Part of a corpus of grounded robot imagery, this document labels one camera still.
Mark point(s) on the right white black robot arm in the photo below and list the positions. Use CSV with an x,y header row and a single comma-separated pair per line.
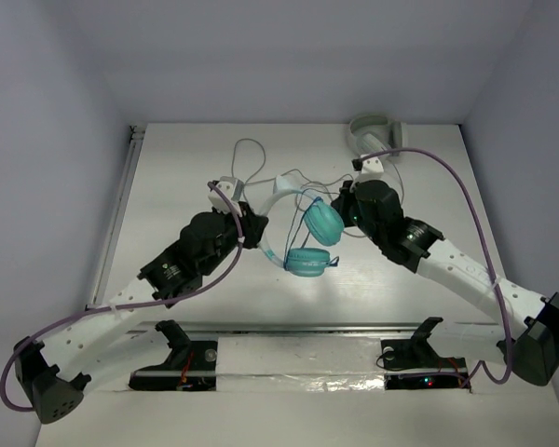
x,y
525,332

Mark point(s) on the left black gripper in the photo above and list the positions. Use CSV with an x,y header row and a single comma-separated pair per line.
x,y
253,228

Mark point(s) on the teal cat ear headphones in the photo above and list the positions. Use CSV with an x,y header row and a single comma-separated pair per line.
x,y
313,230

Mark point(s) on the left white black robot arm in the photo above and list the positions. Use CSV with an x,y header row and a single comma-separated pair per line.
x,y
57,367

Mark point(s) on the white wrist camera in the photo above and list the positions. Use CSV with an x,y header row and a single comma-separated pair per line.
x,y
230,187
367,169

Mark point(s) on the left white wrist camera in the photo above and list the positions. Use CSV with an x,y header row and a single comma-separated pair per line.
x,y
230,187

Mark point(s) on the white grey headphones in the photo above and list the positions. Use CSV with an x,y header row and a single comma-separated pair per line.
x,y
372,132

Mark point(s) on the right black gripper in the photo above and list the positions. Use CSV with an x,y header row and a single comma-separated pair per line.
x,y
347,196

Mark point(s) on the metal base rail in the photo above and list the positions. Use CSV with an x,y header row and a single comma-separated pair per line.
x,y
311,362

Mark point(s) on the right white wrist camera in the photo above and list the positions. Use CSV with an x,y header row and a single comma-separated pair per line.
x,y
367,169

